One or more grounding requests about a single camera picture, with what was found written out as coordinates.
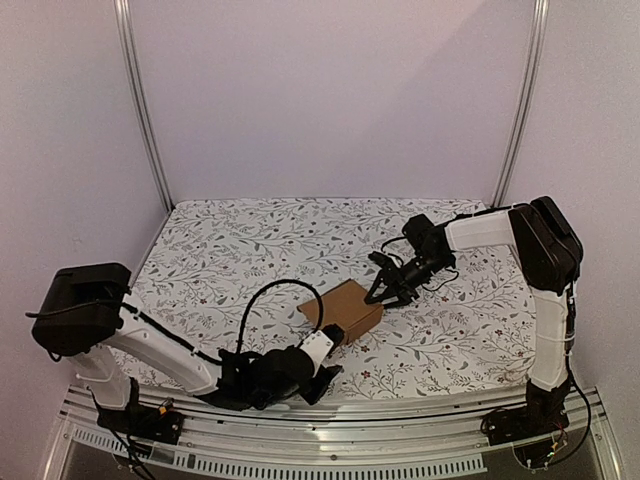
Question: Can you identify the brown cardboard box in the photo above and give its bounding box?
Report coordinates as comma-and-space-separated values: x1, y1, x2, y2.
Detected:
319, 279, 384, 346

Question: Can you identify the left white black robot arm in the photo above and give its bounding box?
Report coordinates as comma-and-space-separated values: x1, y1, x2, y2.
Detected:
27, 263, 343, 434

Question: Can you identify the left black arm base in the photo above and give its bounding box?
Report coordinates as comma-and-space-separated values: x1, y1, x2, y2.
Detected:
95, 378, 185, 445

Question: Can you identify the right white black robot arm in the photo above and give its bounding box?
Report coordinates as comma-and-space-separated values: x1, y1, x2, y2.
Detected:
364, 196, 584, 392

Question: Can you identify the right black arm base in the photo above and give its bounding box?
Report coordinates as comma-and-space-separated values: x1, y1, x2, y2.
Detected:
480, 378, 571, 445

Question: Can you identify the floral patterned table mat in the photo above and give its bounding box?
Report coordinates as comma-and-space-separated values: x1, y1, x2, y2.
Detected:
133, 198, 536, 400

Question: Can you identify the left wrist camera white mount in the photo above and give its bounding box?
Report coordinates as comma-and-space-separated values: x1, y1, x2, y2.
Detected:
299, 324, 346, 373

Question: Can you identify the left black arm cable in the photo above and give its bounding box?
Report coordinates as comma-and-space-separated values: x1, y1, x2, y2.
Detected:
234, 278, 326, 356

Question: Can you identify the aluminium front rail frame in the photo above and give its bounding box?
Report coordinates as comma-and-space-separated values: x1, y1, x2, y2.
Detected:
39, 382, 624, 480

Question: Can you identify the right aluminium frame post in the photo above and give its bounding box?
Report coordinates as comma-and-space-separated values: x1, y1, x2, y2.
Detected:
490, 0, 550, 208

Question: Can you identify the aluminium frame post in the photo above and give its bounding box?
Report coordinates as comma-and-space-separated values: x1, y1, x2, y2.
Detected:
490, 0, 550, 208
113, 0, 175, 214

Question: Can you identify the left aluminium frame post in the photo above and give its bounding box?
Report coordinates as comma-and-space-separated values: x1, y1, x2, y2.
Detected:
113, 0, 175, 214

